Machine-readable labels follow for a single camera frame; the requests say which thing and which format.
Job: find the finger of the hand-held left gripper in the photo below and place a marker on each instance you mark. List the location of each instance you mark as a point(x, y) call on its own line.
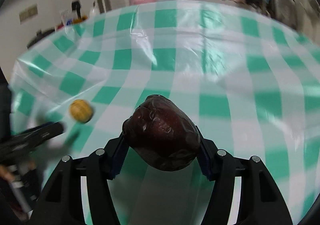
point(42, 132)

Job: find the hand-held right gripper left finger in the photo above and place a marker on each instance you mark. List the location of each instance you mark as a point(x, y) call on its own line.
point(117, 165)

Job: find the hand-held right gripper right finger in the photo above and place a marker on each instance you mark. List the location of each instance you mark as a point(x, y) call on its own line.
point(205, 162)

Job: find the small striped yellow melon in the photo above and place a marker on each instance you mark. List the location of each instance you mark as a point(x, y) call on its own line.
point(80, 110)

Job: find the wrinkled dark red apple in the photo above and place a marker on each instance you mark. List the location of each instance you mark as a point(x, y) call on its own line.
point(162, 135)

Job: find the person's left hand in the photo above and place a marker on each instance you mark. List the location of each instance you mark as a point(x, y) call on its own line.
point(6, 172)

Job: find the dark upright object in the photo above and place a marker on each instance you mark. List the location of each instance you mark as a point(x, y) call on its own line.
point(3, 102)

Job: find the green white checkered tablecloth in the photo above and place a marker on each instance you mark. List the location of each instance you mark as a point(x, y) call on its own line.
point(225, 90)

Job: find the black pot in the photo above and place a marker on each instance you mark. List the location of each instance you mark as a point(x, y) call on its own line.
point(41, 35)

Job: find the white tube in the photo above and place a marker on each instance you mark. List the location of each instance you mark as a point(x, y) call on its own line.
point(65, 19)

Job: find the orange bottle with black pump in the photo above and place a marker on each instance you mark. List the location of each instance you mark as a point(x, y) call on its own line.
point(76, 10)

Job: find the small white bottle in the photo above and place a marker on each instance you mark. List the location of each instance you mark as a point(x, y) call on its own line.
point(94, 9)

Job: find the wall socket plate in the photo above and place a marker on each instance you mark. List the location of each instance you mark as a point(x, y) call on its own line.
point(28, 13)

